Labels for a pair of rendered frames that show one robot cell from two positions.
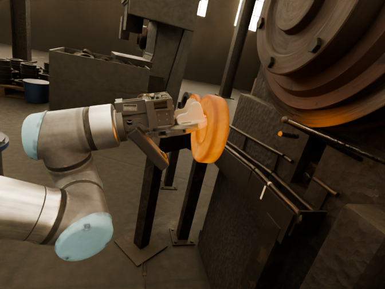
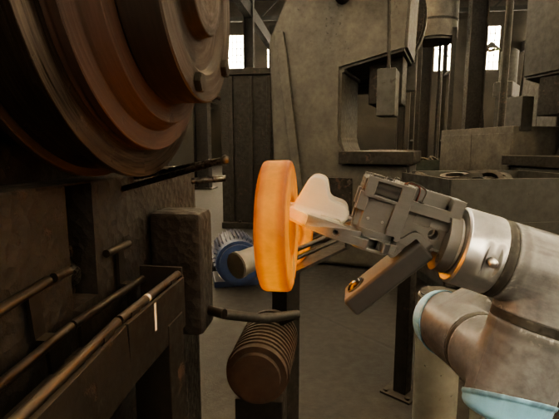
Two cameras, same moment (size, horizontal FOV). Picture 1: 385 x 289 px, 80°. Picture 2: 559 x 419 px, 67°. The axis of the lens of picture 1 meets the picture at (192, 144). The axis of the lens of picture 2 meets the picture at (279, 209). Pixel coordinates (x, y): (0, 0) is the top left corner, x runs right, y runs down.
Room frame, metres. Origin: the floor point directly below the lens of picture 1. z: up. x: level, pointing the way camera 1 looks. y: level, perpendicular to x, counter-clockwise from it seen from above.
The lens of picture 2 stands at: (0.97, 0.20, 0.92)
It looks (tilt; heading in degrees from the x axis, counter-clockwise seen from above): 8 degrees down; 207
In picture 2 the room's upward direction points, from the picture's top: straight up
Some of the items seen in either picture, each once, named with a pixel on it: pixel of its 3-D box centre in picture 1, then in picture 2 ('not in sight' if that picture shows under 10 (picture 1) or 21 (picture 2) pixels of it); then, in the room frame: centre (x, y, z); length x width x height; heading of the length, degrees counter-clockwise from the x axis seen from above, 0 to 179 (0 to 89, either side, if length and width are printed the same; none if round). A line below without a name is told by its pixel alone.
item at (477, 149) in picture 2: not in sight; (489, 182); (-3.92, 0.16, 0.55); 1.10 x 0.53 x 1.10; 39
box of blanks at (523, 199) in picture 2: not in sight; (486, 226); (-2.18, 0.17, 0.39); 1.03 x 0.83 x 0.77; 124
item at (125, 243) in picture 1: (148, 184); not in sight; (0.97, 0.17, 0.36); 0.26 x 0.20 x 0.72; 54
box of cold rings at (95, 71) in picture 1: (102, 85); not in sight; (2.93, 1.29, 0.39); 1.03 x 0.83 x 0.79; 113
